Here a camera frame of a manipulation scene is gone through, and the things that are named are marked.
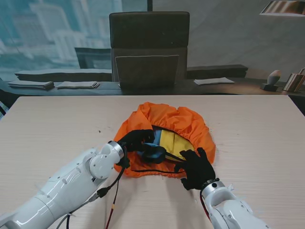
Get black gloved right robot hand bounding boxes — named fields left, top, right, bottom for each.
left=174, top=147, right=220, bottom=191

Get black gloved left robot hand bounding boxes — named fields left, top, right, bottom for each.
left=118, top=129, right=155, bottom=153

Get blue and yellow backpack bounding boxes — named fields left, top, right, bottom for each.
left=140, top=128, right=198, bottom=165

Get orange rain cover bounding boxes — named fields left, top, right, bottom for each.
left=113, top=102, right=217, bottom=179

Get dark background desk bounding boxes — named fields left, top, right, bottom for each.
left=0, top=77, right=305, bottom=96

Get fanned grey paper stack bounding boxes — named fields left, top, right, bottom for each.
left=56, top=81, right=101, bottom=90

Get white paper sheet stack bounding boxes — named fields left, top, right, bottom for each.
left=193, top=77, right=235, bottom=86

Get long dark slab shelf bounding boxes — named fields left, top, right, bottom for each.
left=14, top=68, right=113, bottom=82

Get short dark slab shelf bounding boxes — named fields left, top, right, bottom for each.
left=186, top=64, right=249, bottom=79

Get dark office chair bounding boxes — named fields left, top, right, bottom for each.
left=109, top=11, right=191, bottom=89

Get thick grey paper stack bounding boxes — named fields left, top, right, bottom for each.
left=7, top=80, right=55, bottom=91

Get egg shaped vase on base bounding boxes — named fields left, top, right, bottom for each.
left=263, top=70, right=282, bottom=91

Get leaning brown books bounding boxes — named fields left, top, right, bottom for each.
left=283, top=68, right=305, bottom=93

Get copper lamp shade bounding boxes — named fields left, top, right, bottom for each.
left=259, top=0, right=305, bottom=17

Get black and red right arm cable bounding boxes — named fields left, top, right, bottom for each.
left=199, top=190, right=212, bottom=222

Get black and red arm cable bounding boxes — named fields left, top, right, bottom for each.
left=57, top=152, right=131, bottom=229
left=199, top=190, right=212, bottom=222

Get black and red left arm cable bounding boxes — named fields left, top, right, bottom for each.
left=57, top=152, right=131, bottom=229

